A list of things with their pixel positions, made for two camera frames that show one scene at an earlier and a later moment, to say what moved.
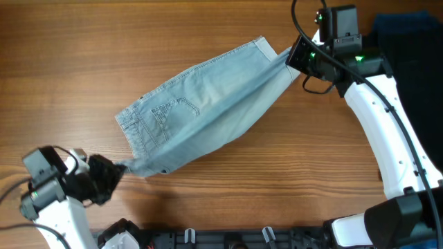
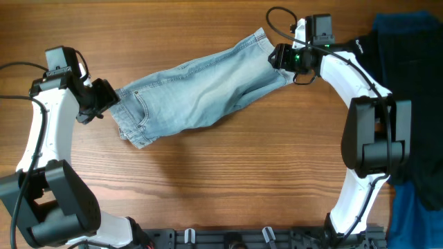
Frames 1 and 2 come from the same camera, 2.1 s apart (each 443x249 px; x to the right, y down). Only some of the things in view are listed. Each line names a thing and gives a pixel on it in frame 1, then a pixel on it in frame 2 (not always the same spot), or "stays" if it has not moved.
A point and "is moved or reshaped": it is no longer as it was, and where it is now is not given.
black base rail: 270,238 stays
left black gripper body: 100,182 -> 101,98
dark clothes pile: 412,43 stays
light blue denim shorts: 201,106 is moved or reshaped
